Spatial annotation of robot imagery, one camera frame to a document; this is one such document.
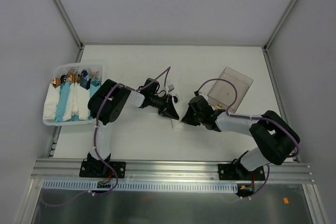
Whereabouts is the wooden handled spoon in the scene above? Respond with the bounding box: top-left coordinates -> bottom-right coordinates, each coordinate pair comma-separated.
172,95 -> 181,104

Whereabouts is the white paper napkin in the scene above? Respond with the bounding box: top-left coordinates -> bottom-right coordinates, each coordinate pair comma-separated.
171,101 -> 183,130

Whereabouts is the clear plastic utensil box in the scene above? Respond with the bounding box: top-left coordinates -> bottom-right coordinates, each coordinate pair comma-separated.
207,67 -> 253,113

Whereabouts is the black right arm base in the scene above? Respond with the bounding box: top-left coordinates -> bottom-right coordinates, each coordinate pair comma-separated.
217,163 -> 266,182

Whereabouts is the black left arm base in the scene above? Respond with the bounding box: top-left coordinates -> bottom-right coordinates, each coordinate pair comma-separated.
79,160 -> 126,178

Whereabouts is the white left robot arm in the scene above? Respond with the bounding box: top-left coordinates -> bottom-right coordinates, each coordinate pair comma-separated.
85,78 -> 180,177

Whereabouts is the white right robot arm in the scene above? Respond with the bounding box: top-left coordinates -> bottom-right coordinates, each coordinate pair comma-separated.
182,95 -> 300,180

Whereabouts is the light blue rolled napkin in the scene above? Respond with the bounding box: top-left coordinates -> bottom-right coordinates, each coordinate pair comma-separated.
55,82 -> 70,122

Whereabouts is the white rolled napkin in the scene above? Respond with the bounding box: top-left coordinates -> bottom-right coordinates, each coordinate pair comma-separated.
43,83 -> 60,120

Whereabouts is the copper fork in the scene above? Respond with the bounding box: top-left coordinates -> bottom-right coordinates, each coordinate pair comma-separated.
66,68 -> 77,83

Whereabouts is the copper spoon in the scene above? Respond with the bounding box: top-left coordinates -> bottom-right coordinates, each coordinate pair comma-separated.
52,78 -> 61,88

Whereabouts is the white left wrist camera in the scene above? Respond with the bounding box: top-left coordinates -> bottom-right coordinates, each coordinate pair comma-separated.
165,84 -> 175,93

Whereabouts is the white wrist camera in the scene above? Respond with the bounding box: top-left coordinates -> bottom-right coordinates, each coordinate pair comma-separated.
165,84 -> 175,93
194,91 -> 208,100

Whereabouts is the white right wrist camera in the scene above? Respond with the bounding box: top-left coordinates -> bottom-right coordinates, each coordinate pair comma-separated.
194,91 -> 208,100

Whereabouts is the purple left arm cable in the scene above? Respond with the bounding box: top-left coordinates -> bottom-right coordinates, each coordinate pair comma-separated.
93,66 -> 171,196

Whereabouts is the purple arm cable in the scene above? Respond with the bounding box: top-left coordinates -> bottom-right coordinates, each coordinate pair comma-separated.
194,78 -> 301,193
93,66 -> 171,196

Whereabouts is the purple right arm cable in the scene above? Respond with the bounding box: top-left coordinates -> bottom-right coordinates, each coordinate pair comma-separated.
194,78 -> 301,193

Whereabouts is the aluminium frame rail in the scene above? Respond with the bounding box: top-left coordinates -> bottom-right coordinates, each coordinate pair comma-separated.
30,158 -> 316,184

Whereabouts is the perforated cable duct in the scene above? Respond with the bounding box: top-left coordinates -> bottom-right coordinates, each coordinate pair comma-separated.
42,179 -> 238,194

